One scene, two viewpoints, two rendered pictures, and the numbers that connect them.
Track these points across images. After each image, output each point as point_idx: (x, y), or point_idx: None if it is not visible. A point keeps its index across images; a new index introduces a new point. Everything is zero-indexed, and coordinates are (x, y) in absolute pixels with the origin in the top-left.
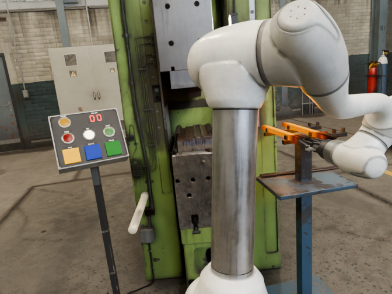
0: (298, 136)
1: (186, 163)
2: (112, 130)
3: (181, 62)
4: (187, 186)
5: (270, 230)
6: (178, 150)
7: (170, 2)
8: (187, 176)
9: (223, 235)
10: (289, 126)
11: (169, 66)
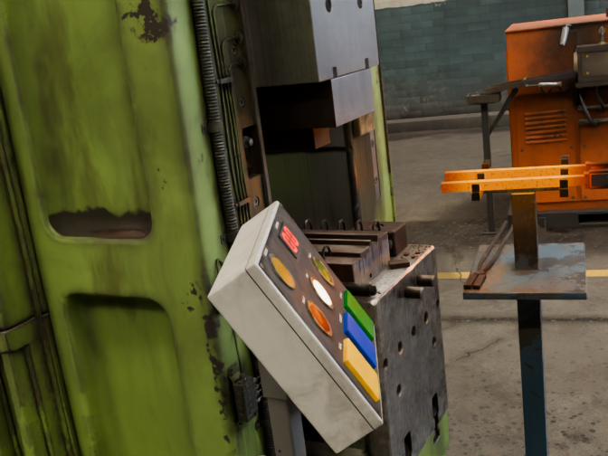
0: (599, 174)
1: (391, 308)
2: (323, 266)
3: (344, 54)
4: (395, 368)
5: None
6: None
7: None
8: (394, 342)
9: None
10: (484, 174)
11: (330, 65)
